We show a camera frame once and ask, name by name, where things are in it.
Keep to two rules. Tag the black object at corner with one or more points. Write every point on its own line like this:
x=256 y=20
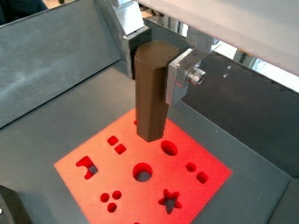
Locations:
x=12 y=211

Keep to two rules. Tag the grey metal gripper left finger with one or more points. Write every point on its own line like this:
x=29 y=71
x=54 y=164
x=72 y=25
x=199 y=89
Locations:
x=130 y=28

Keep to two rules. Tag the grey bin side panel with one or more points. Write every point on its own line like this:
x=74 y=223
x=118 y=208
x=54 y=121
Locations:
x=49 y=52

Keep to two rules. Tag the dark brown hexagonal peg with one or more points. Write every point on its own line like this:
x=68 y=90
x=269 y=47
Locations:
x=152 y=57

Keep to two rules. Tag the red shape sorting board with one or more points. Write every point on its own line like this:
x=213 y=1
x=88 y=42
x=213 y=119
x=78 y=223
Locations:
x=130 y=182

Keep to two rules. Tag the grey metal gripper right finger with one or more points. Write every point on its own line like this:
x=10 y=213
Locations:
x=184 y=68

